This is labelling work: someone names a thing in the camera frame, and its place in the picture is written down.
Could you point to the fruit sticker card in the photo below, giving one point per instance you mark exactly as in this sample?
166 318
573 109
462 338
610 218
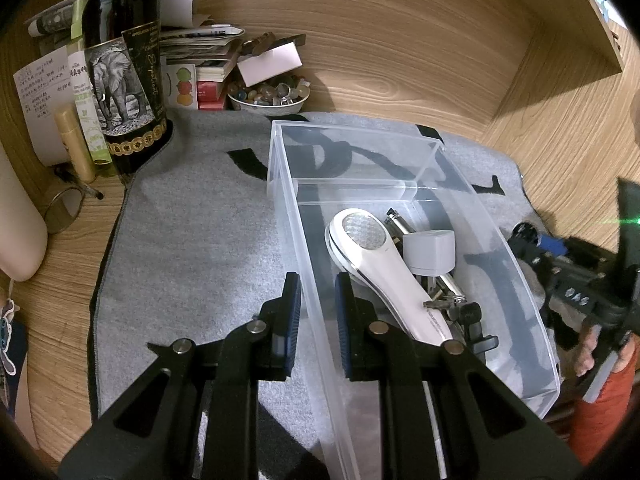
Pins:
181 85

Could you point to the blue and white charm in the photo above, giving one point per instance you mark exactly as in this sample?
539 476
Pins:
6 335

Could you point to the black pen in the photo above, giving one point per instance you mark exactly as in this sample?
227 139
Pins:
85 189

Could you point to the bowl of beads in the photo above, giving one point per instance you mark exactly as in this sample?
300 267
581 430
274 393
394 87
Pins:
265 105

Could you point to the handwritten note paper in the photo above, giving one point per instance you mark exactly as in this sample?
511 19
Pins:
40 90

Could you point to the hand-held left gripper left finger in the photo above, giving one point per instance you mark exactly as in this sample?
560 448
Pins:
292 320

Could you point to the person's right hand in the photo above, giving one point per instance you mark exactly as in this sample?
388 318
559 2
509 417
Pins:
586 352

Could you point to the silver metal clip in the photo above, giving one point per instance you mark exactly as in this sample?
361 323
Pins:
445 302

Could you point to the white handheld device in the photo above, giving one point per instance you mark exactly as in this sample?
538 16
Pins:
390 280

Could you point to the stack of books and papers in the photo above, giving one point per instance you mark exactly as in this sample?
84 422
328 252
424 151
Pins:
212 55

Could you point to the grey mat with black letters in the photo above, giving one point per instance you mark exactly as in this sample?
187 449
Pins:
200 235

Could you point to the black clamp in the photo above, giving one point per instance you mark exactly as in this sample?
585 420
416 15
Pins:
475 330

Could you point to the round metal-rimmed lens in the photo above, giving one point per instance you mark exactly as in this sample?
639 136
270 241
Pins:
61 215

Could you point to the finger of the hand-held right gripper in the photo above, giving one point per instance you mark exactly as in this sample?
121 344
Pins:
537 242

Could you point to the small white box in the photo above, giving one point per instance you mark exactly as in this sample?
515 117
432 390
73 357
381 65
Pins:
270 62

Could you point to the rolled newspaper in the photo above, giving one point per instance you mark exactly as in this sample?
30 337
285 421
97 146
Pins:
50 19

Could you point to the yellow tube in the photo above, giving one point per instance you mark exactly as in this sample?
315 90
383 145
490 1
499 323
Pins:
72 145

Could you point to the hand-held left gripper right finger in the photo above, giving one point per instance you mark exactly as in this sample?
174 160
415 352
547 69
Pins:
345 330

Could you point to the grey cube charger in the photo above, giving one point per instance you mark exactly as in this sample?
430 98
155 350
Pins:
430 252

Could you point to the dark glass bottle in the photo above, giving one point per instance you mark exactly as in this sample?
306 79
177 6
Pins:
125 20

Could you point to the clear plastic bin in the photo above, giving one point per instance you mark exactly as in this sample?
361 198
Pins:
310 200

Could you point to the cream rounded object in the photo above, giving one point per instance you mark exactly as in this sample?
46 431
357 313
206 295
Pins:
20 220

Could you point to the green white tube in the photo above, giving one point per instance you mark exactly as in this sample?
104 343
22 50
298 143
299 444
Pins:
92 135

